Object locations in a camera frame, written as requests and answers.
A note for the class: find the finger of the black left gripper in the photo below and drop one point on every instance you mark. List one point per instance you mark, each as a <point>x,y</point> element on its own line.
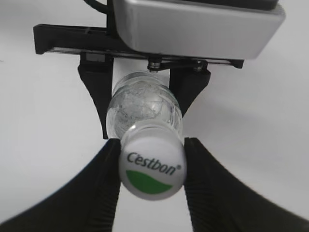
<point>186,83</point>

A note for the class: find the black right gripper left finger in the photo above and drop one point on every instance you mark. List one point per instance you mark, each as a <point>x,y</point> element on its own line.
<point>87,203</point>

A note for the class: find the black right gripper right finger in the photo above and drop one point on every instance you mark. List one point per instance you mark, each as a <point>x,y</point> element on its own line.
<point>219,202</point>

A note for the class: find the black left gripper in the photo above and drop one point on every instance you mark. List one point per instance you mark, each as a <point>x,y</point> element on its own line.
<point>97,48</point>

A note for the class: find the clear Cestbon water bottle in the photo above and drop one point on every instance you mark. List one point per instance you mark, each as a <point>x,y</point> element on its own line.
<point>141,96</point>

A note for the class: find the white green Cestbon cap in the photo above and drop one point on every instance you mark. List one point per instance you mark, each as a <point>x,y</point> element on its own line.
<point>152,163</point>

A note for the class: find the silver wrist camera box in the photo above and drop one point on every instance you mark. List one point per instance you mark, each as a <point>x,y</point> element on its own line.
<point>195,29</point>

